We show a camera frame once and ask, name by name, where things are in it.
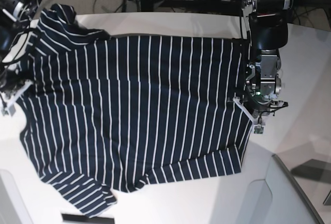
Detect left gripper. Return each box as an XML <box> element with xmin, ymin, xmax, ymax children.
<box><xmin>245</xmin><ymin>97</ymin><xmax>279</xmax><ymax>118</ymax></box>

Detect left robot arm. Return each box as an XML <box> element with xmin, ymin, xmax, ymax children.
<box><xmin>241</xmin><ymin>0</ymin><xmax>296</xmax><ymax>118</ymax></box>

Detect navy white striped t-shirt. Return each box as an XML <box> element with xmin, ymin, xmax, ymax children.
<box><xmin>18</xmin><ymin>4</ymin><xmax>252</xmax><ymax>217</ymax></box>

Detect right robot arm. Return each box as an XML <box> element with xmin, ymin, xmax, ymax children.
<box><xmin>1</xmin><ymin>0</ymin><xmax>42</xmax><ymax>91</ymax></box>

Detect grey monitor edge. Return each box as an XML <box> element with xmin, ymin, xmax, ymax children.
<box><xmin>272</xmin><ymin>154</ymin><xmax>324</xmax><ymax>223</ymax></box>

